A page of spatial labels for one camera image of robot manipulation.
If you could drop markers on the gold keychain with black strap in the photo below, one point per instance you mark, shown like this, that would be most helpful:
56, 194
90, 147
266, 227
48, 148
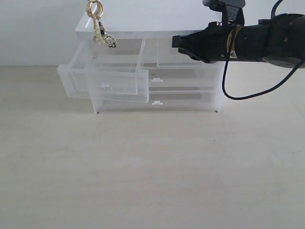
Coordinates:
94, 11

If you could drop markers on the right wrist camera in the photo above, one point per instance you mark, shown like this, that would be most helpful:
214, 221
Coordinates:
232, 10

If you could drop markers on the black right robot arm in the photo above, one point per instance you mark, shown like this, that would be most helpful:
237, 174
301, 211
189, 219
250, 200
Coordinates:
280, 42

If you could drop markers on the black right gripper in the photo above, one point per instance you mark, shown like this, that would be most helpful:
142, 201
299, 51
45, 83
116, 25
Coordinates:
216, 43

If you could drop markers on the white plastic drawer cabinet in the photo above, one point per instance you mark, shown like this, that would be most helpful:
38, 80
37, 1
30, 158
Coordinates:
156, 22

